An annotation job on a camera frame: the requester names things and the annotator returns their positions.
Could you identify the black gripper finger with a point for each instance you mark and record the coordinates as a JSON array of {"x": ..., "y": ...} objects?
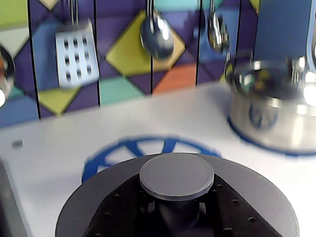
[
  {"x": 116, "y": 214},
  {"x": 232, "y": 217}
]

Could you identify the dark gray lid with knob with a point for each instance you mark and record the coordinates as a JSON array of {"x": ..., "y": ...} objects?
[{"x": 176, "y": 172}]

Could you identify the steel pot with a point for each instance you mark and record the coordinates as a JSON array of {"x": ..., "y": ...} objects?
[{"x": 266, "y": 113}]

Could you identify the slotted steel spatula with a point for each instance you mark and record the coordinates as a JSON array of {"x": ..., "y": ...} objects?
[{"x": 76, "y": 59}]

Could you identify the round steel utensil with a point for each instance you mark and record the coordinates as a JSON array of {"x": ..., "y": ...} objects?
[{"x": 6, "y": 74}]

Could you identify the large steel ladle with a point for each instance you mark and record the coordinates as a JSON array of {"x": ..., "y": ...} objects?
[{"x": 156, "y": 37}]

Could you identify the slim steel spoon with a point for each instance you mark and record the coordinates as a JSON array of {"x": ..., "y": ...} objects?
[{"x": 217, "y": 34}]

